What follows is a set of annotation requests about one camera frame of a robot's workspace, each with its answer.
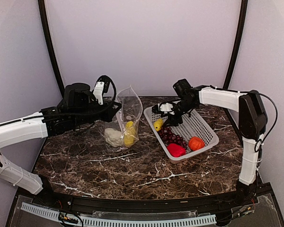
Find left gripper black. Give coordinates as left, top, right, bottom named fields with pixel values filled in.
left=72, top=98, right=122, bottom=127

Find yellow toy corn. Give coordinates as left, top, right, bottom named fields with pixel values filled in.
left=153, top=119, right=164, bottom=131

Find white toy cauliflower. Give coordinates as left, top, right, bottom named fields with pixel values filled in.
left=104, top=128, right=123, bottom=147

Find clear zip top bag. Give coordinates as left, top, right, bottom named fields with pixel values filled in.
left=105, top=86, right=143, bottom=149

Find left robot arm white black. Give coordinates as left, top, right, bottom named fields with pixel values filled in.
left=0, top=76, right=121, bottom=206

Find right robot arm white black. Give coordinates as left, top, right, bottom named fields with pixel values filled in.
left=157, top=79, right=270, bottom=205

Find dark red toy grapes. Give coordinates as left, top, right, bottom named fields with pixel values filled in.
left=158, top=127, right=187, bottom=148

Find white plastic mesh basket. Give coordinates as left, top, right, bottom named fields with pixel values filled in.
left=144, top=107, right=219, bottom=164

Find red toy bell pepper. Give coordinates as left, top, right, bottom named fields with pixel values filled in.
left=167, top=143, right=186, bottom=157

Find orange toy pumpkin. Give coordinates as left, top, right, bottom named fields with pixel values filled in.
left=188, top=137, right=205, bottom=151

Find small circuit board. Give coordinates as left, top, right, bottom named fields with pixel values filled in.
left=58, top=213, right=79, bottom=224

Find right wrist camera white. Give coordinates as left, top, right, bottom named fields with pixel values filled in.
left=151, top=102, right=175, bottom=114

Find black front rail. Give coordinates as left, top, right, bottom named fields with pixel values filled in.
left=33, top=183, right=271, bottom=214

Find white slotted cable duct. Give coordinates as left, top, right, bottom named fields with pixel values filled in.
left=20, top=202, right=216, bottom=227

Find left black frame post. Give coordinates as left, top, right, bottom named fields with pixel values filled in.
left=37, top=0, right=65, bottom=97

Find black frame post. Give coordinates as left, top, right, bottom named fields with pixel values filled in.
left=223, top=0, right=248, bottom=89
left=37, top=0, right=65, bottom=97

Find right black frame post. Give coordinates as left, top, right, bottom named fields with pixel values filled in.
left=223, top=0, right=248, bottom=89

